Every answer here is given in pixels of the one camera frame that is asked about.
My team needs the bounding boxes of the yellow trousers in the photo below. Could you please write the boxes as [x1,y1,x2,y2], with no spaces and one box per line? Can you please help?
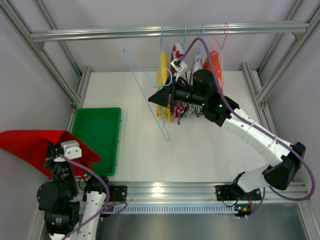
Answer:
[156,50,173,122]

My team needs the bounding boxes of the red trousers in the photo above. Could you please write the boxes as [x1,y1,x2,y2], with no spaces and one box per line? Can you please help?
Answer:
[0,129,101,180]

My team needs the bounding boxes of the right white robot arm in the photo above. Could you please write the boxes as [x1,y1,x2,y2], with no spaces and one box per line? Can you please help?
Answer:
[148,69,306,199]

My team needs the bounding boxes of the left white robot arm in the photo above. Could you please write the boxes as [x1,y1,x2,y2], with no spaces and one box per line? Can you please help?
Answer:
[36,140,111,240]

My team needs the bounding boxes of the pink floral trousers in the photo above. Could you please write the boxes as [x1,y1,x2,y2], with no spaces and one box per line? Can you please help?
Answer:
[170,42,189,125]

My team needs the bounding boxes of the newspaper print trousers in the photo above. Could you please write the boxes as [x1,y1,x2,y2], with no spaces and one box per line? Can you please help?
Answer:
[189,55,203,117]

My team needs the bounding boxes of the orange trousers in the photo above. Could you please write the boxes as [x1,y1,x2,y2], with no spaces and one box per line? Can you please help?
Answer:
[202,50,224,92]

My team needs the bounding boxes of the green plastic tray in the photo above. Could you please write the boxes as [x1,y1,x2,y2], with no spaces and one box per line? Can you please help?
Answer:
[72,107,122,177]

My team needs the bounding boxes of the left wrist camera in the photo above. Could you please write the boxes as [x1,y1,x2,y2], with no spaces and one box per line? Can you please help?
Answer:
[61,140,82,160]

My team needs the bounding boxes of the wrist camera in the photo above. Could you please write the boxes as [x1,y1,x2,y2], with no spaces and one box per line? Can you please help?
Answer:
[170,58,188,81]
[61,140,82,160]

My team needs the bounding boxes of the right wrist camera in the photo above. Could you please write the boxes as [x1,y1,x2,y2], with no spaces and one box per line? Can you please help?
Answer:
[170,58,188,81]

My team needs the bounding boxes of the left aluminium frame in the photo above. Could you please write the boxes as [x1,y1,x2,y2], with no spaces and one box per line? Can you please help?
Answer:
[0,0,93,111]

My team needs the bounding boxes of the aluminium frame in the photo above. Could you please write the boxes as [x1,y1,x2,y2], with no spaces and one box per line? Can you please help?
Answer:
[0,0,93,111]
[240,0,320,181]

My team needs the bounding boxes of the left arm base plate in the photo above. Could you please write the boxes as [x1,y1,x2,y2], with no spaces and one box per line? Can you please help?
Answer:
[109,185,128,203]

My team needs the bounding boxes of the aluminium hanging rail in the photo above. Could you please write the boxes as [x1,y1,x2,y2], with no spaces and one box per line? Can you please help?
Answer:
[30,20,311,42]

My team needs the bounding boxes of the pink wire hanger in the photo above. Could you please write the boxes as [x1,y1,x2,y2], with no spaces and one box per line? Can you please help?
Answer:
[212,21,229,89]

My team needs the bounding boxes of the slotted cable duct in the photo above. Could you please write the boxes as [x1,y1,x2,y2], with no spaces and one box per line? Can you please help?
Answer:
[104,203,250,215]

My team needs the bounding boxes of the front aluminium rail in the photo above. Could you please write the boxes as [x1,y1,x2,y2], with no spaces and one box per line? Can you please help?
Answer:
[110,181,308,204]

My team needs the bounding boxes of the right aluminium frame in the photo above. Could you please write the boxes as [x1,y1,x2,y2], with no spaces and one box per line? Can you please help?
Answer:
[240,0,320,181]

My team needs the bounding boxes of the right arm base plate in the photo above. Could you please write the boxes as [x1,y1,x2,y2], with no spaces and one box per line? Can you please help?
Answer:
[215,184,262,202]

